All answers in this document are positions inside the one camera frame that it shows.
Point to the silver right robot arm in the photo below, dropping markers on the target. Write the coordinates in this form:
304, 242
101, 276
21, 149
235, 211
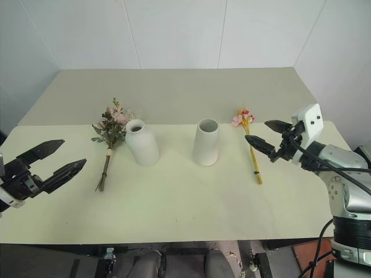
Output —
353, 199

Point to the black table frame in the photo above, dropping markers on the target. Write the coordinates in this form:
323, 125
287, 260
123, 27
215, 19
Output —
87, 249

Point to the white tapered vase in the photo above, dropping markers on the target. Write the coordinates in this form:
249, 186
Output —
205, 147

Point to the white bottle-shaped vase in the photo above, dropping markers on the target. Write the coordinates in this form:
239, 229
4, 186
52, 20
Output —
142, 146

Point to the pink flower bouquet green leaves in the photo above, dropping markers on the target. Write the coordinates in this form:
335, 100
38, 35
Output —
111, 130

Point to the red-brown floor mat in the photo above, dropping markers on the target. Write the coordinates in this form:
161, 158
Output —
310, 255

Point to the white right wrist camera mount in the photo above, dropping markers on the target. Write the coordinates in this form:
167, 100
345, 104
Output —
311, 124

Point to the yellow-stemmed pink red flower bunch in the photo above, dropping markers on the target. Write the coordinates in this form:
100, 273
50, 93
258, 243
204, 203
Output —
252, 153

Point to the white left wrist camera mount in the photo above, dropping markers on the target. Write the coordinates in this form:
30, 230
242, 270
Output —
8, 202

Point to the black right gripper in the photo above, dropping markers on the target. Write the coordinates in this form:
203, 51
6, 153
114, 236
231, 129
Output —
288, 147

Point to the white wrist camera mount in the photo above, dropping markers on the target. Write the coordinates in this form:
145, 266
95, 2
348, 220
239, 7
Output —
8, 202
311, 124

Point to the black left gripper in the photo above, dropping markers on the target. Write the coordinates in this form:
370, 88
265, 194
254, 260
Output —
20, 179

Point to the dark object beside table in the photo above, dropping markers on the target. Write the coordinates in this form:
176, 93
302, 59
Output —
363, 153

